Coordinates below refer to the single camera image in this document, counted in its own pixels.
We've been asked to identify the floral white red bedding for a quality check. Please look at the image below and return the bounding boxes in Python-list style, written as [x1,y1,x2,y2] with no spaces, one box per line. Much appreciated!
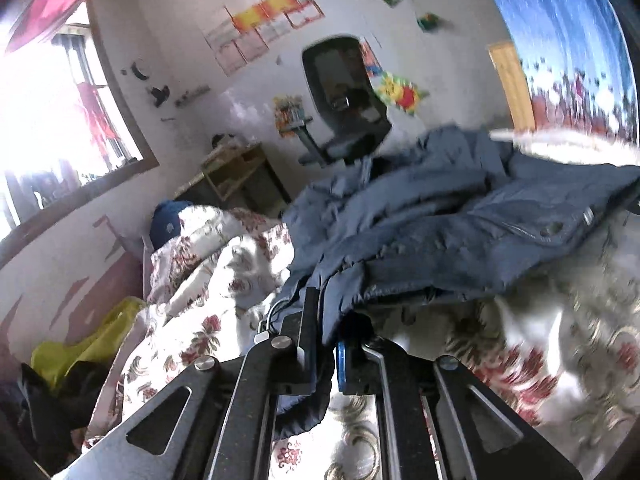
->
[66,126,639,479]

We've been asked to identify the Winnie the Pooh poster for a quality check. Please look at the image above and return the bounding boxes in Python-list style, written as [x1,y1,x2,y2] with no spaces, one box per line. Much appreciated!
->
[375,72,428,116]

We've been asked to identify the dark blue puffer jacket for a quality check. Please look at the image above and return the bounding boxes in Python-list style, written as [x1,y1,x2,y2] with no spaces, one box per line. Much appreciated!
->
[271,126,639,426]

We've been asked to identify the blue red wall tapestry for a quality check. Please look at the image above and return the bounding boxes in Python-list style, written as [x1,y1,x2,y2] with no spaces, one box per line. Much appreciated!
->
[495,0,639,145]

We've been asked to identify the wooden desk with shelf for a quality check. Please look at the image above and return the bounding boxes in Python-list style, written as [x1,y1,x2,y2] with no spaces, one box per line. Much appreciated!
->
[172,143,292,218]

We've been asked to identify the green wall ornament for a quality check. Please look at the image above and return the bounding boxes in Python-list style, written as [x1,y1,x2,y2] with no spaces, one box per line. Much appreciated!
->
[416,13,452,34]

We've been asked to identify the calendar sheets on wall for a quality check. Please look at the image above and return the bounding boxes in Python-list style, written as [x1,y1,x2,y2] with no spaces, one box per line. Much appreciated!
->
[198,0,324,76]

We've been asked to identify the light wooden board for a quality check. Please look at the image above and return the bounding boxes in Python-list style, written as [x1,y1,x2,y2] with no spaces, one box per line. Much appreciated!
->
[488,41,536,132]

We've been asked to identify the yellow green plastic bag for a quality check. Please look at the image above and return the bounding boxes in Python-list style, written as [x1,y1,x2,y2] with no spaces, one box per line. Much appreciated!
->
[30,297,146,391]

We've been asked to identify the black mesh office chair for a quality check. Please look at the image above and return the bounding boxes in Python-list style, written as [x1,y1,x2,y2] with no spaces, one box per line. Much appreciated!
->
[299,36,392,166]

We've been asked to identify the blue cloth bundle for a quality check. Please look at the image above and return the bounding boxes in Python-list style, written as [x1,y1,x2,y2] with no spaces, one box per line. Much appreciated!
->
[149,200,193,250]

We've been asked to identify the cartoon character poster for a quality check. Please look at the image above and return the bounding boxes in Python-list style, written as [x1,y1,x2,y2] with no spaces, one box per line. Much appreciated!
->
[359,39,383,78]

